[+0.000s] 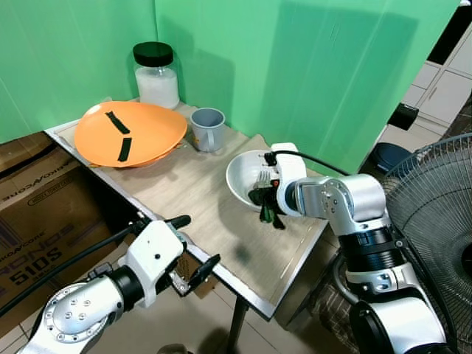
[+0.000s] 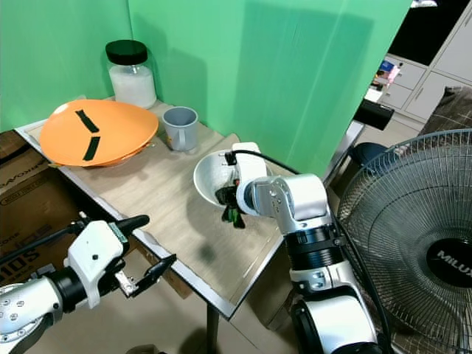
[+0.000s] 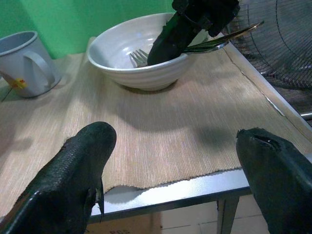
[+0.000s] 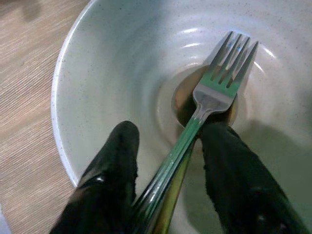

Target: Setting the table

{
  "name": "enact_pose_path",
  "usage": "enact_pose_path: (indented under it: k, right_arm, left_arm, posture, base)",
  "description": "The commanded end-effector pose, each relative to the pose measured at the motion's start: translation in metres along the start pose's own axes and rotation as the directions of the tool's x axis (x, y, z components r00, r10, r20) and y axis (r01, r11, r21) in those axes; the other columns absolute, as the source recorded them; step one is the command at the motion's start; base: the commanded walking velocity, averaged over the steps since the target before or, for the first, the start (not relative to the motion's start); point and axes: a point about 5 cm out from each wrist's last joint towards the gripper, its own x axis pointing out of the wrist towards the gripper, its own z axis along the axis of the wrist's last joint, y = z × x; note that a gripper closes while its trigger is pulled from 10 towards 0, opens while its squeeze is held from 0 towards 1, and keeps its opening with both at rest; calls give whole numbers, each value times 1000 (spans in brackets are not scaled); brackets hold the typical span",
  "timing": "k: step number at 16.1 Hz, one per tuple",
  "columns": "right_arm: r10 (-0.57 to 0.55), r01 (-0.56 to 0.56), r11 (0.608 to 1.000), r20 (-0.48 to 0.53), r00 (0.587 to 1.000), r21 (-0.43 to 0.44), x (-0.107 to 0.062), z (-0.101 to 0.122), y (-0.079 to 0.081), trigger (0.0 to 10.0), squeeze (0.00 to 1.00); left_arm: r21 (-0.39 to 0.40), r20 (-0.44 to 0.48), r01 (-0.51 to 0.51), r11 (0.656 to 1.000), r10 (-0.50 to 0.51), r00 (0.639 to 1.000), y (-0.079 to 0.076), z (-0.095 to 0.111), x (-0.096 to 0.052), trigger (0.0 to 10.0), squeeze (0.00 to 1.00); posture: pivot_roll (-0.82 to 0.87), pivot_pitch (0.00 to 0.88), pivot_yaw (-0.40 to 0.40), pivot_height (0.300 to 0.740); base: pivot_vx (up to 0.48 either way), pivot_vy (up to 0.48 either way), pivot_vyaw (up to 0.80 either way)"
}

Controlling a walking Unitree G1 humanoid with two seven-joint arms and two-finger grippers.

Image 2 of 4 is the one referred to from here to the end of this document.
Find brown cardboard box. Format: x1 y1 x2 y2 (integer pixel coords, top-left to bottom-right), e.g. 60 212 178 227
0 130 93 275

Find black round stool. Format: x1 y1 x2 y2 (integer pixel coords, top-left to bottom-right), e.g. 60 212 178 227
349 142 390 169

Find white drawer cabinet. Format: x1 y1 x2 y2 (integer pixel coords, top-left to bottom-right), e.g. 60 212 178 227
376 33 472 122

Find white bowl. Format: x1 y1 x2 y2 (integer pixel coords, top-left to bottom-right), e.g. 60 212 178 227
193 150 248 211

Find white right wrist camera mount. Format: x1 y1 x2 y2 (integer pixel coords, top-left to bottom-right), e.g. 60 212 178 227
231 142 268 216

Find small black box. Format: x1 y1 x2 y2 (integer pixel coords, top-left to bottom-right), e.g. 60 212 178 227
355 99 395 132

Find black electric fan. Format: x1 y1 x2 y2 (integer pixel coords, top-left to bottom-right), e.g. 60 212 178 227
336 129 472 354

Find black tape strip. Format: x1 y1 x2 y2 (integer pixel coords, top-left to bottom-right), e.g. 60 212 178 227
84 136 102 162
75 109 100 134

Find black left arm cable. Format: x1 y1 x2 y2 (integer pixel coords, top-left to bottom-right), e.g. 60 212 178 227
0 221 87 268

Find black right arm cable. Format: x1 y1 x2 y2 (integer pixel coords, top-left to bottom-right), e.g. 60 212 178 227
225 149 303 176

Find orange plate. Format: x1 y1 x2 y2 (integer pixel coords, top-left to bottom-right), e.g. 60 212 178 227
40 99 160 167

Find black metal table leg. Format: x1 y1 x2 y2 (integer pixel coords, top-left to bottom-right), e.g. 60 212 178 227
204 306 223 354

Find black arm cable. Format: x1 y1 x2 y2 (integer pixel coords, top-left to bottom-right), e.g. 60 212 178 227
0 221 87 268
225 149 303 176

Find small colourful package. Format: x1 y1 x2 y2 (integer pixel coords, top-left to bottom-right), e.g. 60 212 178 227
375 59 403 91

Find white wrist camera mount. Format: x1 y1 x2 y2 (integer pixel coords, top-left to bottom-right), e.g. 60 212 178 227
231 142 268 216
69 220 125 309

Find glass jar with black lid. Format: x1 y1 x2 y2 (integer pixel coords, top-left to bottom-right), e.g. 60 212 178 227
105 40 158 110

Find green backdrop screen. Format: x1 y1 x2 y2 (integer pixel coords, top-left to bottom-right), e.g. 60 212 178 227
0 0 412 178

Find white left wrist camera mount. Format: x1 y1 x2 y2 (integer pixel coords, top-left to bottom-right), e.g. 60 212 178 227
69 220 125 309

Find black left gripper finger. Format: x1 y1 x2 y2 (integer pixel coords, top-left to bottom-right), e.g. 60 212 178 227
139 254 178 290
114 215 150 235

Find grey mug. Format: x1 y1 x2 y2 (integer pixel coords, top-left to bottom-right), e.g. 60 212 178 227
162 106 200 152

